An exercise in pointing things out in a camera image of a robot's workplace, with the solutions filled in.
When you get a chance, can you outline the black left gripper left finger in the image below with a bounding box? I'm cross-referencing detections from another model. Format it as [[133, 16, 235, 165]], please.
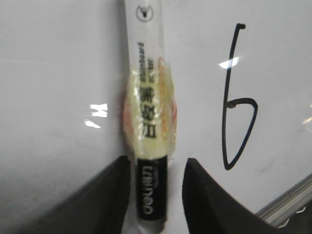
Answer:
[[24, 156, 131, 234]]

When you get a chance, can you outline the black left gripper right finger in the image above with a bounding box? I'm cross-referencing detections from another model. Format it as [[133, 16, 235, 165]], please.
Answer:
[[181, 157, 283, 234]]

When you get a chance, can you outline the black and white whiteboard marker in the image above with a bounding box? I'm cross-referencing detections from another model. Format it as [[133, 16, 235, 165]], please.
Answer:
[[123, 0, 177, 234]]

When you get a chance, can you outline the white whiteboard with aluminium frame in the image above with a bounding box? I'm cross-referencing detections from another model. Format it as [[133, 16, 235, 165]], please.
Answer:
[[0, 0, 312, 234]]

